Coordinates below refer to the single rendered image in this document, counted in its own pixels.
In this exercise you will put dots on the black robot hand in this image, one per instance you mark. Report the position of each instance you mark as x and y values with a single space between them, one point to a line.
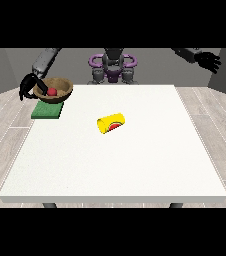
28 84
208 61

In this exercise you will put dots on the brown wooden bowl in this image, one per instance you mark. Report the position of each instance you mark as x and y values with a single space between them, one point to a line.
55 90

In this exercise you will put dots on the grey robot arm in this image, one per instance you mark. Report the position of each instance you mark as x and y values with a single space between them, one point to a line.
43 62
185 53

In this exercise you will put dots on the small red ball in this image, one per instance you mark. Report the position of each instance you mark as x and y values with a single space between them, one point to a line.
52 92

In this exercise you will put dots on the green square pad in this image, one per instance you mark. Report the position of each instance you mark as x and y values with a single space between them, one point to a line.
47 111

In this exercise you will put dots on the grey robot trunk purple rings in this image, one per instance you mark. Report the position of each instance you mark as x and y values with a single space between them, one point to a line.
113 68

